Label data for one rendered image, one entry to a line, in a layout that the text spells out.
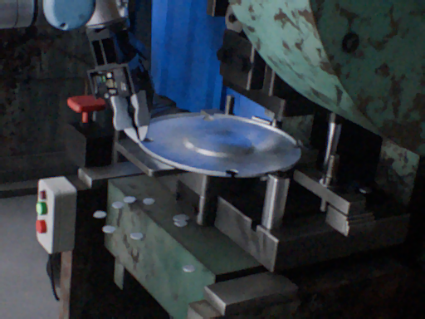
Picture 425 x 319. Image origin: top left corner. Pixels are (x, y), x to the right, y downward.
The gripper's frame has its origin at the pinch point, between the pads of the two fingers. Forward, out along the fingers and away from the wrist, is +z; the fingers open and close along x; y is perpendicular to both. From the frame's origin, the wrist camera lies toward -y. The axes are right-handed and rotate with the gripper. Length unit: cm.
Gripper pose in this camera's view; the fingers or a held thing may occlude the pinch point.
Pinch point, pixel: (139, 133)
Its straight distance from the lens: 144.9
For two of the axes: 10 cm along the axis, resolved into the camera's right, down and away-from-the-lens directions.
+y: -1.9, 3.5, -9.2
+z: 2.1, 9.2, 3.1
